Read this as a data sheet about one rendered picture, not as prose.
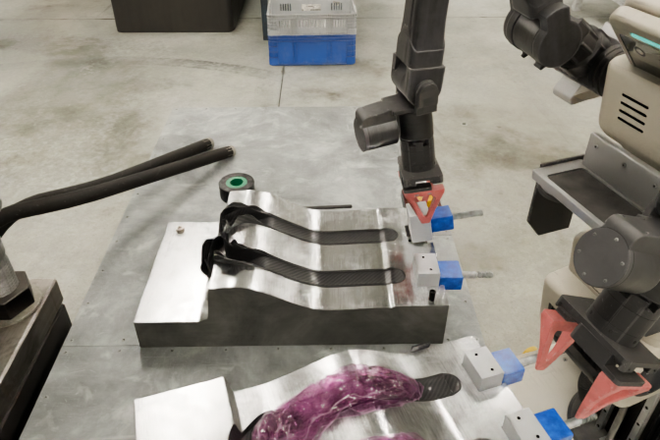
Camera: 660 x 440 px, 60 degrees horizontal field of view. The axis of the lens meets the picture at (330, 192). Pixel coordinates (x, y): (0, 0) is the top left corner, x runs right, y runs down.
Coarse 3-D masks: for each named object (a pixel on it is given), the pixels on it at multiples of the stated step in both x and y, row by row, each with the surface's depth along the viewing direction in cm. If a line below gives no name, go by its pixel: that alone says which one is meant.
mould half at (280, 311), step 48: (240, 192) 107; (192, 240) 108; (240, 240) 96; (288, 240) 100; (192, 288) 97; (240, 288) 87; (288, 288) 91; (336, 288) 94; (384, 288) 93; (432, 288) 93; (144, 336) 93; (192, 336) 93; (240, 336) 93; (288, 336) 93; (336, 336) 93; (384, 336) 94; (432, 336) 94
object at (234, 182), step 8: (224, 176) 130; (232, 176) 130; (240, 176) 130; (248, 176) 130; (224, 184) 128; (232, 184) 130; (240, 184) 130; (248, 184) 128; (224, 192) 126; (224, 200) 127
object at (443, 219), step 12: (408, 204) 103; (420, 204) 102; (408, 216) 103; (432, 216) 101; (444, 216) 100; (456, 216) 102; (468, 216) 101; (420, 228) 100; (432, 228) 101; (444, 228) 101; (420, 240) 101
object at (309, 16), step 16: (272, 0) 409; (288, 0) 410; (304, 0) 411; (320, 0) 411; (336, 0) 411; (352, 0) 404; (272, 16) 378; (288, 16) 379; (304, 16) 379; (320, 16) 380; (336, 16) 380; (352, 16) 380; (272, 32) 384; (288, 32) 385; (304, 32) 386; (320, 32) 386; (336, 32) 387; (352, 32) 386
